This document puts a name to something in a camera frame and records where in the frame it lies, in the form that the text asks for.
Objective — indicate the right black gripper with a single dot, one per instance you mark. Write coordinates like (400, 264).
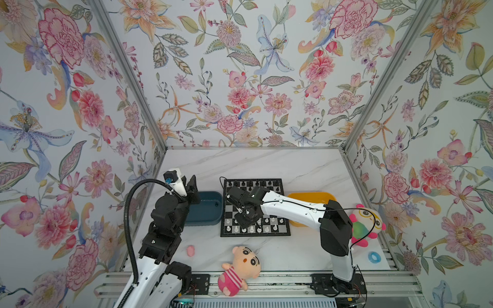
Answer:
(244, 204)

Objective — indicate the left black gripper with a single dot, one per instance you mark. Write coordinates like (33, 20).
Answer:
(193, 195)

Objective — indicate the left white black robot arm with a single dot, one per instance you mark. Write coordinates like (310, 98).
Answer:
(156, 279)

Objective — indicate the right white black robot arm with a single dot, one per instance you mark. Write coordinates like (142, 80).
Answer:
(331, 220)

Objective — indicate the small pink eraser toy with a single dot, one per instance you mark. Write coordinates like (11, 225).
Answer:
(190, 251)

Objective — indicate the black and white chessboard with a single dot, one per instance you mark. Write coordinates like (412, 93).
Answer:
(263, 227)

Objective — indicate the teal plastic tray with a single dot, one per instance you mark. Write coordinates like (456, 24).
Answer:
(208, 212)

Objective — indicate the pink striped plush doll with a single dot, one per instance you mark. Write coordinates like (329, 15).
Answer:
(245, 265)

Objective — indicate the yellow plastic tray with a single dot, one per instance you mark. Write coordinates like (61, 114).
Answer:
(313, 197)

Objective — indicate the pink green plush toy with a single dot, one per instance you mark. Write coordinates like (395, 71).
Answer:
(367, 223)

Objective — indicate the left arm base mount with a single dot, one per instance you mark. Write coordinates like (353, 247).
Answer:
(196, 284)

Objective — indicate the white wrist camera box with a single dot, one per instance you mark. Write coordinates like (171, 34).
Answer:
(173, 177)

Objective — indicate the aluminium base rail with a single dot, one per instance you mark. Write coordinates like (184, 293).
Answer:
(276, 284)

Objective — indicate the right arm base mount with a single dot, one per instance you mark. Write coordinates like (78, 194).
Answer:
(328, 285)

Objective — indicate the blue ring sticker card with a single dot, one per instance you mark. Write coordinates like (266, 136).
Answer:
(374, 261)

